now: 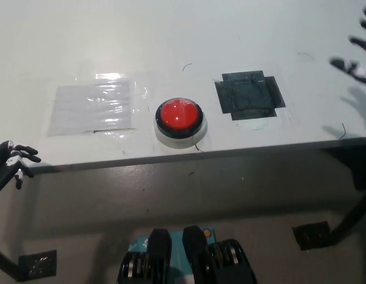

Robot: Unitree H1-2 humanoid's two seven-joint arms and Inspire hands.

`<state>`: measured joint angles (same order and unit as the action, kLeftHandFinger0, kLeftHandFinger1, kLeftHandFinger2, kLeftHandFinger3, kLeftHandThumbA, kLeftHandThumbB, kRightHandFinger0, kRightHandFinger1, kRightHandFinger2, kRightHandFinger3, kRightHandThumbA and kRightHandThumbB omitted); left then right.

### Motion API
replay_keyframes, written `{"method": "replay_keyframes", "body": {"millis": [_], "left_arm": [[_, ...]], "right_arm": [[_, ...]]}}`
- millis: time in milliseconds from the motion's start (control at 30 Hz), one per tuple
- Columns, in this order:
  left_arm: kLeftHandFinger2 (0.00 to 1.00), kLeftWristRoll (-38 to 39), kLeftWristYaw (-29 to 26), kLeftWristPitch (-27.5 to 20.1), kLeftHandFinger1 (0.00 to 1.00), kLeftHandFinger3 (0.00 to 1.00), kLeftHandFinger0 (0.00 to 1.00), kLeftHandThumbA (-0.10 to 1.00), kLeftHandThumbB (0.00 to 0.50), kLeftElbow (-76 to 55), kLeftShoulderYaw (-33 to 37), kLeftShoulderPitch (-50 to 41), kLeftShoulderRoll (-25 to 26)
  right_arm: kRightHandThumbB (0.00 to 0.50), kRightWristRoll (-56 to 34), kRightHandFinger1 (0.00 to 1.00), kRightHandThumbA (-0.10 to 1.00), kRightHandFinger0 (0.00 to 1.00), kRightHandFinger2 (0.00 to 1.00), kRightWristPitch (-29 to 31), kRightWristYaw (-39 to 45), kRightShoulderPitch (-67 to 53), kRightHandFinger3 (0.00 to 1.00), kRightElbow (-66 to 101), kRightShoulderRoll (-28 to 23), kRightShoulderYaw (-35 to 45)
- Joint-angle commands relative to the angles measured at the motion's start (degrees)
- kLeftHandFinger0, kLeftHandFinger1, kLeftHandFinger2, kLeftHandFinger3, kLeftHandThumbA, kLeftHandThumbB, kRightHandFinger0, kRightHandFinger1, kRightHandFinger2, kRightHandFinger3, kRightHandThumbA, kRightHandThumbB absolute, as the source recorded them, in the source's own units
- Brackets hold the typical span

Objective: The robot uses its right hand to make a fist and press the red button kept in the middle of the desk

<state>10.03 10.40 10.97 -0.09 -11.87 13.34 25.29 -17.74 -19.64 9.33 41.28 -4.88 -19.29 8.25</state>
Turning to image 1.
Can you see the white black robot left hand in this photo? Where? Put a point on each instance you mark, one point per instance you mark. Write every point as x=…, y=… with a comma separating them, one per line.
x=14, y=154

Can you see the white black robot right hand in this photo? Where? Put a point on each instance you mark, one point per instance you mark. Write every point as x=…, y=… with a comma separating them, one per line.
x=362, y=71

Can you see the black metal table leg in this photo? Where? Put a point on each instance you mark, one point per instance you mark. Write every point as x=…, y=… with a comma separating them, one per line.
x=349, y=219
x=5, y=264

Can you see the red dome push button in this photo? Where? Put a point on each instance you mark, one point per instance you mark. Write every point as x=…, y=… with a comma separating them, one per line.
x=178, y=115

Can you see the black floor tape patch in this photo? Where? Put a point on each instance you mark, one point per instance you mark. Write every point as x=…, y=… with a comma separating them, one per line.
x=38, y=264
x=313, y=235

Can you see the black tape square patch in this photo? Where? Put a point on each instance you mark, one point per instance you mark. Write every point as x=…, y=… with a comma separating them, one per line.
x=249, y=96

